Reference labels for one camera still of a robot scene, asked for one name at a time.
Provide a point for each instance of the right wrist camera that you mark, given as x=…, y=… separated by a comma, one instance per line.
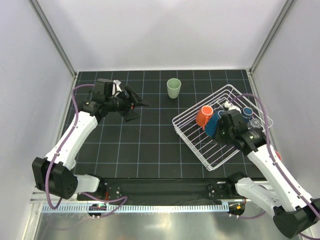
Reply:
x=228, y=106

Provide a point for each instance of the orange mug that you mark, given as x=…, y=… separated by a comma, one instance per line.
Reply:
x=204, y=115

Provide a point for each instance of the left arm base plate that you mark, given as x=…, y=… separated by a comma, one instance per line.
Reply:
x=113, y=191

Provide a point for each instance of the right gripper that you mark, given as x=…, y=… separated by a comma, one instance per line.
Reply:
x=219, y=125

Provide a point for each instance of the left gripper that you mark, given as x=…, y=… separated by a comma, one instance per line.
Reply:
x=128, y=113

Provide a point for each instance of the clear faceted glass cup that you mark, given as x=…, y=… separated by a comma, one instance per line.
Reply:
x=254, y=123

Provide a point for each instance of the dark blue cup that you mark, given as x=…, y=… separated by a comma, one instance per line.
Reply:
x=247, y=113

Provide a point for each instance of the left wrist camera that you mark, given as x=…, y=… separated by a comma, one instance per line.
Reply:
x=116, y=88

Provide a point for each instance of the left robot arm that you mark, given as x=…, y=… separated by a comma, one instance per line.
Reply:
x=53, y=173

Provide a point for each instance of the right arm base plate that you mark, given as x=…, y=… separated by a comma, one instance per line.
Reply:
x=217, y=191

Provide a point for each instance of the white wire dish rack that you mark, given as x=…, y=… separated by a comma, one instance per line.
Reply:
x=210, y=153

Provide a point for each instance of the pale green tumbler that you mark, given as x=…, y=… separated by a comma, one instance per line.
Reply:
x=173, y=87

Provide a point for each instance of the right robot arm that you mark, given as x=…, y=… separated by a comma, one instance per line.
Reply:
x=292, y=208

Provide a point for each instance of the pink cup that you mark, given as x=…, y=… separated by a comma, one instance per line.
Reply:
x=278, y=155

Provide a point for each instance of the blue mug cream inside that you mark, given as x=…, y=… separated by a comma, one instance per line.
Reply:
x=211, y=126

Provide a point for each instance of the aluminium rail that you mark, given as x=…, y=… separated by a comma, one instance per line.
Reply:
x=39, y=196

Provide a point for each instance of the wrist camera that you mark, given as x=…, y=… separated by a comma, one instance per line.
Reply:
x=116, y=88
x=228, y=106

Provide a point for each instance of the slotted cable duct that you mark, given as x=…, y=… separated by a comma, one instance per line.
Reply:
x=96, y=207

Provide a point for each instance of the black gridded table mat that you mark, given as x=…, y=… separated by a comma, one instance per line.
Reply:
x=149, y=147

